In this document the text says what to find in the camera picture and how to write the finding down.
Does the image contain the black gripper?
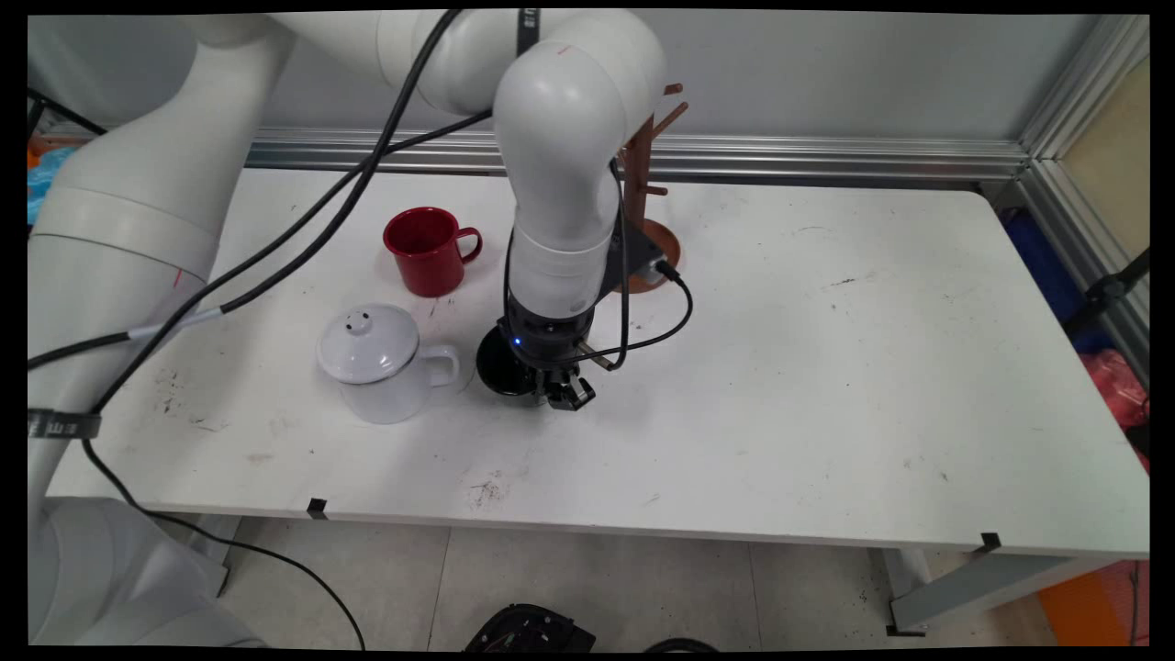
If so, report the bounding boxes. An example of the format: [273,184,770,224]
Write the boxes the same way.
[498,298,599,412]

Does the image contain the green enamel mug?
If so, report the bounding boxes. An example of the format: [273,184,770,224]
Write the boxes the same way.
[476,326,543,398]

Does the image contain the white enamel pot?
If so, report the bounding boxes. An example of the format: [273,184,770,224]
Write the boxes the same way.
[329,342,464,425]

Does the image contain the brown wooden mug tree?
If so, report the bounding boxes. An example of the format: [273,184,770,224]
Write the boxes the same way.
[613,83,689,295]

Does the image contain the red enamel mug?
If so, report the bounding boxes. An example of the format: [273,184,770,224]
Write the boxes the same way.
[383,207,484,298]

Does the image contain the white enamel lid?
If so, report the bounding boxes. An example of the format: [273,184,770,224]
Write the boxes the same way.
[316,303,421,385]

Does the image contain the black device on floor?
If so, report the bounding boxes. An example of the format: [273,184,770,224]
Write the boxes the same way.
[464,603,598,653]

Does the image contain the grey table leg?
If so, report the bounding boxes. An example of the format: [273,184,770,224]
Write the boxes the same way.
[188,514,241,566]
[886,548,1116,636]

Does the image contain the blue foam floor mat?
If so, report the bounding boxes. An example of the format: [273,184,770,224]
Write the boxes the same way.
[1002,209,1116,354]

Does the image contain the red plastic bag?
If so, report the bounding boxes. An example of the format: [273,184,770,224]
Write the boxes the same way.
[1079,349,1150,474]

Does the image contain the cyan plastic bag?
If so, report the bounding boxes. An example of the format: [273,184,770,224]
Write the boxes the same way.
[28,147,79,226]

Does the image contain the orange floor mat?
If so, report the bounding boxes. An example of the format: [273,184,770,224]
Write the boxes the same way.
[1037,558,1150,648]

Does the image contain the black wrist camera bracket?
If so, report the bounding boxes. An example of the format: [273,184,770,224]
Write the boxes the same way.
[601,216,666,295]

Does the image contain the long black cable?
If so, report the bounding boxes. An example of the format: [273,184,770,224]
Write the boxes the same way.
[81,110,497,651]

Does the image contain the aluminium frame rail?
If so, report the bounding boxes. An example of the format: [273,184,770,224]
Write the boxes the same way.
[243,129,1029,183]
[1014,156,1150,387]

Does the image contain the thick black cable grey sleeve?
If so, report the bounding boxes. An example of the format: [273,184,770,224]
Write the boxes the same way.
[28,9,464,368]

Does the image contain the grey velcro strap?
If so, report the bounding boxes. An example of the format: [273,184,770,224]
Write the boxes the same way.
[28,409,102,440]

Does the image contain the yellow wall panel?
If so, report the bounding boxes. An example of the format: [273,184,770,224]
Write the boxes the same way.
[1060,55,1150,263]

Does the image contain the aluminium frame post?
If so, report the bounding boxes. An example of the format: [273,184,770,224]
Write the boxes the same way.
[1019,14,1150,164]

